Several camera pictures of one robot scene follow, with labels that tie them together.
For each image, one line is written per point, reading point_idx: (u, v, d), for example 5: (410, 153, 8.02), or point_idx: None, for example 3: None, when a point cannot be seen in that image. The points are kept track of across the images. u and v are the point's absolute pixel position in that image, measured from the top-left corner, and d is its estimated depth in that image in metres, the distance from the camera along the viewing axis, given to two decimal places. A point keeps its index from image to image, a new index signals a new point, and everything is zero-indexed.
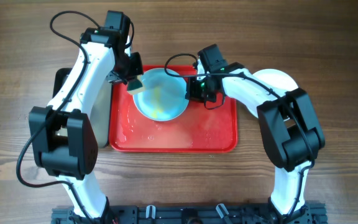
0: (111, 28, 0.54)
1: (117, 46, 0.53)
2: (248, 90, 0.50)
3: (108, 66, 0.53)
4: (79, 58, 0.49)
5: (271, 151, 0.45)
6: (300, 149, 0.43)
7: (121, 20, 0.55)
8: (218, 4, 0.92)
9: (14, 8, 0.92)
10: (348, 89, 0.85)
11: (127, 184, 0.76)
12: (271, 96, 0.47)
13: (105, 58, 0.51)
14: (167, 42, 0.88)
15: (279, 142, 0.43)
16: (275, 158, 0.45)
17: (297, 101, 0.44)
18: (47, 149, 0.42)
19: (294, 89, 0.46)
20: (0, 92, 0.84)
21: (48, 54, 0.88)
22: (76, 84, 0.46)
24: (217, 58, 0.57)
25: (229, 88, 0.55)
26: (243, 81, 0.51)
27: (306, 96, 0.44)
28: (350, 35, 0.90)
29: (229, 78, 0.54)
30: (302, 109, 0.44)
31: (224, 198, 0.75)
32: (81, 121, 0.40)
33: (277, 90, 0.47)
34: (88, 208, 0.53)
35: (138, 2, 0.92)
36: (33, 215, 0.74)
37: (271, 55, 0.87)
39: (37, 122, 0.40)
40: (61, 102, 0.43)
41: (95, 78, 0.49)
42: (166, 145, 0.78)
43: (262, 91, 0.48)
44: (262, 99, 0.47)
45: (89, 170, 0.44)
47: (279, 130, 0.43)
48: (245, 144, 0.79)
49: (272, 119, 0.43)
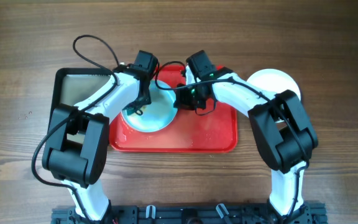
0: (140, 66, 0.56)
1: (143, 83, 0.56)
2: (238, 95, 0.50)
3: (132, 95, 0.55)
4: (110, 79, 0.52)
5: (266, 154, 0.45)
6: (293, 149, 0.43)
7: (149, 60, 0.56)
8: (217, 4, 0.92)
9: (13, 8, 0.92)
10: (348, 89, 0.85)
11: (127, 184, 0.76)
12: (260, 99, 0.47)
13: (132, 86, 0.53)
14: (167, 42, 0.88)
15: (273, 145, 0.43)
16: (270, 162, 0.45)
17: (288, 103, 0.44)
18: (60, 145, 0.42)
19: (283, 91, 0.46)
20: None
21: (48, 54, 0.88)
22: (103, 98, 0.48)
24: (206, 64, 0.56)
25: (220, 93, 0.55)
26: (234, 86, 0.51)
27: (295, 98, 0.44)
28: (350, 35, 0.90)
29: (218, 83, 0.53)
30: (293, 110, 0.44)
31: (224, 198, 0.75)
32: (102, 124, 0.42)
33: (267, 93, 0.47)
34: (89, 211, 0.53)
35: (138, 2, 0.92)
36: (33, 215, 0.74)
37: (271, 55, 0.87)
39: (61, 117, 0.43)
40: (87, 106, 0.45)
41: (119, 100, 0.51)
42: (166, 145, 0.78)
43: (253, 94, 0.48)
44: (252, 102, 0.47)
45: (94, 180, 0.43)
47: (271, 133, 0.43)
48: (245, 144, 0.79)
49: (265, 122, 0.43)
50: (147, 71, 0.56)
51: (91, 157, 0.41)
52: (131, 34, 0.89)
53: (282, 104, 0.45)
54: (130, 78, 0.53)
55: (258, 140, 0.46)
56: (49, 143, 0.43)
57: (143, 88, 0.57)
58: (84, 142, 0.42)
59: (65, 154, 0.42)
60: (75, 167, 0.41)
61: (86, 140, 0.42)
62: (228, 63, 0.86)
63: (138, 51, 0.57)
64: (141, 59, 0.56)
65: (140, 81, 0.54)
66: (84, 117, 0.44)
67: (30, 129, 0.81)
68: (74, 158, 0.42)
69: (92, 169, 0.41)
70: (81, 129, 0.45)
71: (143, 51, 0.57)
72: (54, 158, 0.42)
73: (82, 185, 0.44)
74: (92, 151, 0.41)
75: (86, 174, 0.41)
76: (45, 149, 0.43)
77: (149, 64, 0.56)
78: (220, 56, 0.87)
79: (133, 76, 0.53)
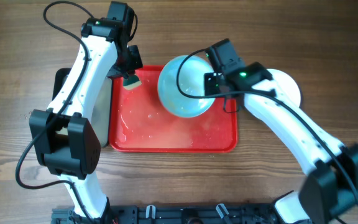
0: (114, 19, 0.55)
1: (118, 38, 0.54)
2: (291, 130, 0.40)
3: (112, 58, 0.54)
4: (81, 53, 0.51)
5: (313, 210, 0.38)
6: (345, 210, 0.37)
7: (123, 12, 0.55)
8: (218, 4, 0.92)
9: (14, 8, 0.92)
10: (348, 89, 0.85)
11: (127, 184, 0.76)
12: (322, 149, 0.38)
13: (108, 51, 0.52)
14: (167, 42, 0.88)
15: (327, 210, 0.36)
16: (315, 216, 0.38)
17: (355, 162, 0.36)
18: (48, 150, 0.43)
19: (352, 146, 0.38)
20: (0, 92, 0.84)
21: (48, 54, 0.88)
22: (76, 88, 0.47)
24: (230, 57, 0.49)
25: (252, 103, 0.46)
26: (278, 107, 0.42)
27: None
28: (350, 35, 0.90)
29: (256, 96, 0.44)
30: None
31: (224, 198, 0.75)
32: (82, 126, 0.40)
33: (329, 144, 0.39)
34: (89, 208, 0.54)
35: (138, 2, 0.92)
36: (33, 215, 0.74)
37: (270, 55, 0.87)
39: (38, 124, 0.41)
40: (62, 106, 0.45)
41: (96, 76, 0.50)
42: (166, 145, 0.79)
43: (311, 137, 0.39)
44: (309, 152, 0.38)
45: (90, 170, 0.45)
47: (331, 198, 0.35)
48: (245, 144, 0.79)
49: (329, 188, 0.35)
50: (122, 23, 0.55)
51: (82, 154, 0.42)
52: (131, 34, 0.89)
53: (347, 160, 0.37)
54: (104, 33, 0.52)
55: (306, 195, 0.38)
56: (38, 149, 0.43)
57: (120, 42, 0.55)
58: (71, 142, 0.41)
59: (58, 154, 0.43)
60: (70, 162, 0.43)
61: (73, 143, 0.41)
62: None
63: (110, 4, 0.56)
64: (114, 12, 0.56)
65: (114, 42, 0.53)
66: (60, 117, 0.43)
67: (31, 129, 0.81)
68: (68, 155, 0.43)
69: (87, 163, 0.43)
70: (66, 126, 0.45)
71: (115, 4, 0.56)
72: (49, 159, 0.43)
73: (81, 177, 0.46)
74: (82, 149, 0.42)
75: (84, 167, 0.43)
76: (37, 154, 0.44)
77: (123, 15, 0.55)
78: None
79: (104, 38, 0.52)
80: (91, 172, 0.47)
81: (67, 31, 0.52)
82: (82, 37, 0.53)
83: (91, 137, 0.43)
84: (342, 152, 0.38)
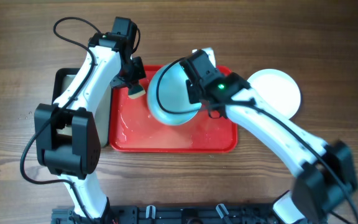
0: (118, 33, 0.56)
1: (122, 50, 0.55)
2: (273, 134, 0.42)
3: (116, 67, 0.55)
4: (87, 59, 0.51)
5: (306, 206, 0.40)
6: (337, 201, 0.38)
7: (128, 27, 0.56)
8: (217, 4, 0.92)
9: (14, 8, 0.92)
10: (348, 89, 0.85)
11: (127, 184, 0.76)
12: (306, 150, 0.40)
13: (113, 60, 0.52)
14: (167, 42, 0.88)
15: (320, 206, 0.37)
16: (310, 213, 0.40)
17: (339, 158, 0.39)
18: (50, 145, 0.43)
19: (334, 144, 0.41)
20: (0, 92, 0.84)
21: (48, 54, 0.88)
22: (82, 88, 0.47)
24: (208, 68, 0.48)
25: (233, 114, 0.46)
26: (260, 115, 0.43)
27: (347, 151, 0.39)
28: (350, 35, 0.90)
29: (238, 106, 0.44)
30: (345, 164, 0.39)
31: (224, 198, 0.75)
32: (86, 119, 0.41)
33: (312, 144, 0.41)
34: (89, 208, 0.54)
35: (138, 2, 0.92)
36: (33, 215, 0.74)
37: (270, 56, 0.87)
39: (43, 118, 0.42)
40: (67, 101, 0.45)
41: (101, 81, 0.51)
42: (166, 145, 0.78)
43: (294, 140, 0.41)
44: (296, 154, 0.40)
45: (91, 170, 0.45)
47: (322, 194, 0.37)
48: (245, 144, 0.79)
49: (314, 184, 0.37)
50: (127, 37, 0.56)
51: (84, 152, 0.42)
52: (135, 40, 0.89)
53: (330, 157, 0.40)
54: (109, 45, 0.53)
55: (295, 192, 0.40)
56: (40, 144, 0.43)
57: (124, 55, 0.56)
58: (73, 137, 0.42)
59: (59, 151, 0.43)
60: (71, 160, 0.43)
61: (76, 139, 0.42)
62: (227, 63, 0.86)
63: (115, 18, 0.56)
64: (120, 25, 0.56)
65: (119, 53, 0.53)
66: (64, 112, 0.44)
67: (31, 129, 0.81)
68: (69, 153, 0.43)
69: (87, 163, 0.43)
70: (69, 122, 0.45)
71: (120, 18, 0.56)
72: (49, 157, 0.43)
73: (80, 178, 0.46)
74: (84, 145, 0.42)
75: (84, 167, 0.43)
76: (38, 150, 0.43)
77: (128, 30, 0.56)
78: (220, 56, 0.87)
79: (110, 48, 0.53)
80: (91, 173, 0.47)
81: (76, 42, 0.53)
82: (89, 46, 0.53)
83: (93, 134, 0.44)
84: (327, 150, 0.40)
